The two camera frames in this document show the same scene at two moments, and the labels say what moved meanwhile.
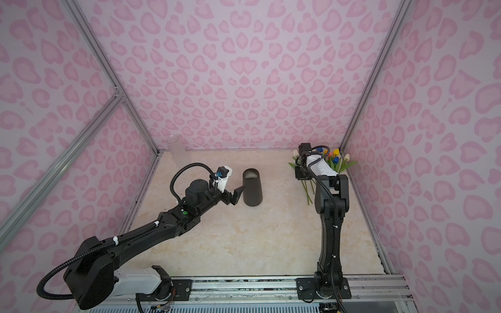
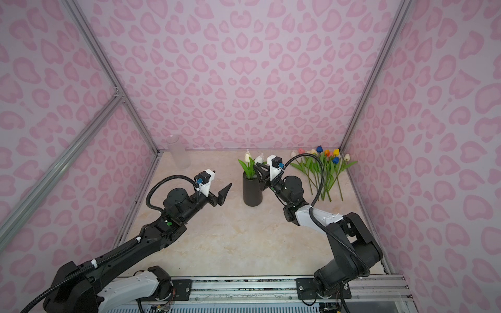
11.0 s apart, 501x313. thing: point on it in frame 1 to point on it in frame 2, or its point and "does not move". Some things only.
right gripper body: (302, 173) to (277, 187)
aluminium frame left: (12, 223) does not move
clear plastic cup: (180, 156) does not move
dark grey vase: (252, 189) does not move
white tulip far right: (346, 165) does not move
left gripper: (235, 197) to (221, 196)
